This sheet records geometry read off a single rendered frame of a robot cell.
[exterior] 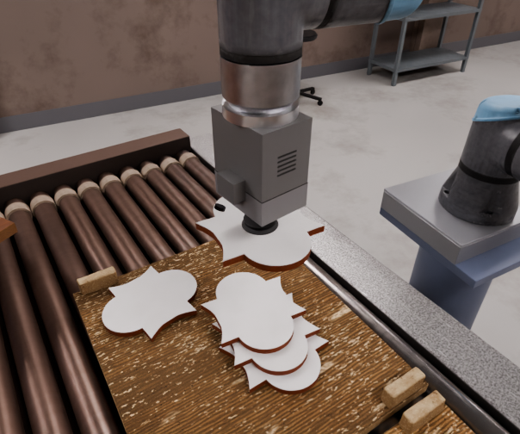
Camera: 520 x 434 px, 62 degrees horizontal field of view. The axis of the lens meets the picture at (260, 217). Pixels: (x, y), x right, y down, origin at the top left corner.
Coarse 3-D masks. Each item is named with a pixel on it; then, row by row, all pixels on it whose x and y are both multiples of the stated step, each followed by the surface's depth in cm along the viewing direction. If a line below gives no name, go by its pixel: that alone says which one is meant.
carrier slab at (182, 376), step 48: (288, 288) 69; (96, 336) 62; (144, 336) 62; (192, 336) 62; (336, 336) 62; (144, 384) 56; (192, 384) 56; (240, 384) 56; (336, 384) 56; (384, 384) 56; (144, 432) 51; (192, 432) 51; (240, 432) 51; (288, 432) 51; (336, 432) 51
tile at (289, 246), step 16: (208, 224) 51; (224, 224) 51; (240, 224) 51; (288, 224) 51; (304, 224) 51; (320, 224) 51; (224, 240) 48; (240, 240) 48; (256, 240) 48; (272, 240) 48; (288, 240) 48; (304, 240) 48; (224, 256) 46; (240, 256) 47; (256, 256) 46; (272, 256) 46; (288, 256) 46; (304, 256) 46
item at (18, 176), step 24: (120, 144) 107; (144, 144) 107; (168, 144) 108; (48, 168) 97; (72, 168) 98; (96, 168) 101; (120, 168) 104; (0, 192) 91; (24, 192) 94; (48, 192) 97
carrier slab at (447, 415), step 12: (444, 408) 53; (432, 420) 52; (444, 420) 52; (456, 420) 52; (384, 432) 51; (396, 432) 51; (420, 432) 51; (432, 432) 51; (444, 432) 51; (456, 432) 51; (468, 432) 51
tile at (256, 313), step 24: (216, 288) 65; (240, 288) 65; (264, 288) 65; (216, 312) 61; (240, 312) 61; (264, 312) 61; (288, 312) 61; (240, 336) 58; (264, 336) 58; (288, 336) 58
